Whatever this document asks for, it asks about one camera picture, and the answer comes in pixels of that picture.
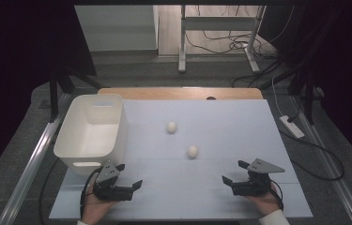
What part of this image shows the black power strip cable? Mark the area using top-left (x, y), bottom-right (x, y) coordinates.
top-left (278, 129), bottom-right (345, 182)

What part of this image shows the white power strip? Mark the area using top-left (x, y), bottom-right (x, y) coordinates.
top-left (279, 114), bottom-right (305, 140)

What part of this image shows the person's right hand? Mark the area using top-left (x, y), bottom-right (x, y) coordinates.
top-left (247, 182), bottom-right (283, 217)

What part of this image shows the pale blue table board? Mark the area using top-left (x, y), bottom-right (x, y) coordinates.
top-left (49, 98), bottom-right (314, 219)

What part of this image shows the hand-held gripper black cable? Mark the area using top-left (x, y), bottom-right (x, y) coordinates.
top-left (79, 167), bottom-right (103, 221)
top-left (268, 178), bottom-right (284, 211)

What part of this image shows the right hand-held gripper black cable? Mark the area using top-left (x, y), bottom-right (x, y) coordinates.
top-left (268, 178), bottom-right (284, 211)

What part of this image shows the black hanging cable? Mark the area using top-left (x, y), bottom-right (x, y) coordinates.
top-left (38, 157), bottom-right (61, 225)

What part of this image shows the person's left hand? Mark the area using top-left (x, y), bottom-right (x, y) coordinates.
top-left (81, 182), bottom-right (118, 225)

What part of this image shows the left hand-held gripper black cable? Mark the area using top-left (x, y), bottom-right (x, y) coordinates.
top-left (79, 167), bottom-right (103, 221)

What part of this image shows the aluminium floor rail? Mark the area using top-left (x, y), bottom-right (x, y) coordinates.
top-left (0, 93), bottom-right (73, 225)
top-left (290, 95), bottom-right (352, 225)

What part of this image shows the dark curtain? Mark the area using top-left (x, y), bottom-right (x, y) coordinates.
top-left (0, 0), bottom-right (98, 188)
top-left (264, 0), bottom-right (352, 176)

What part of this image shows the white metal desk frame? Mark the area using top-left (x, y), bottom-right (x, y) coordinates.
top-left (177, 5), bottom-right (267, 74)

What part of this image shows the black metal stand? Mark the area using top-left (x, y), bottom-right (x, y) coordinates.
top-left (287, 62), bottom-right (325, 126)

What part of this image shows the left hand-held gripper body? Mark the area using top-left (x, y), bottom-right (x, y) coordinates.
top-left (92, 159), bottom-right (134, 202)

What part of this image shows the tangle of floor cables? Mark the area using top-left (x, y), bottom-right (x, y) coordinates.
top-left (185, 5), bottom-right (295, 60)

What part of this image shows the white plastic bin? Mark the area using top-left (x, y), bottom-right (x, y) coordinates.
top-left (53, 94), bottom-right (129, 176)

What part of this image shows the white ball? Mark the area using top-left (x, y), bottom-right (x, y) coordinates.
top-left (187, 144), bottom-right (200, 159)
top-left (165, 121), bottom-right (178, 135)

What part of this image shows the white cabinet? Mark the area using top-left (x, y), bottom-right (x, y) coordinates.
top-left (74, 5), bottom-right (160, 53)

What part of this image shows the black tripod stand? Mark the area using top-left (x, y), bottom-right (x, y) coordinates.
top-left (49, 69), bottom-right (111, 123)

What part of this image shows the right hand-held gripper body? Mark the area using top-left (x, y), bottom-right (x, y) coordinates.
top-left (231, 157), bottom-right (286, 197)

